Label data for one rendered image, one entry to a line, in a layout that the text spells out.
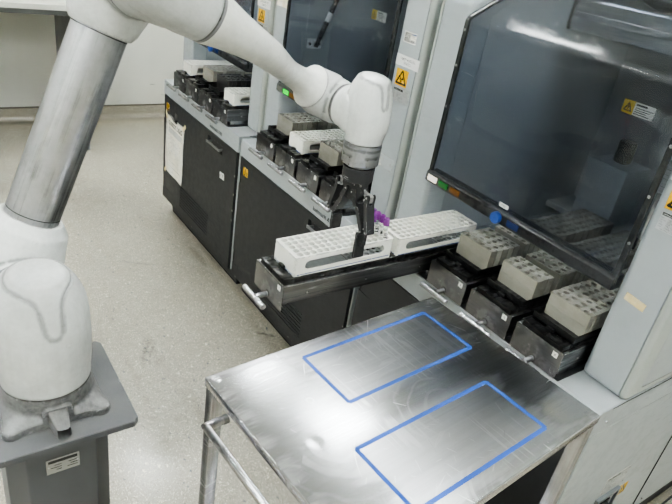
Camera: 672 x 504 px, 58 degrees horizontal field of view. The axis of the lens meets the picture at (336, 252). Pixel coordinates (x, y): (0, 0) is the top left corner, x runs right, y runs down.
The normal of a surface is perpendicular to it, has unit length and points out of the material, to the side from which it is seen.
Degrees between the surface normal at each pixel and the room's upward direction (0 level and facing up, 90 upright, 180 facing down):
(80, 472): 90
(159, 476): 0
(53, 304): 63
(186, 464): 0
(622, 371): 90
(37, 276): 6
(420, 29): 90
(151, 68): 90
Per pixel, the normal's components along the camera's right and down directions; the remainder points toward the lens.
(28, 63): 0.55, 0.47
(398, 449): 0.15, -0.87
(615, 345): -0.82, 0.16
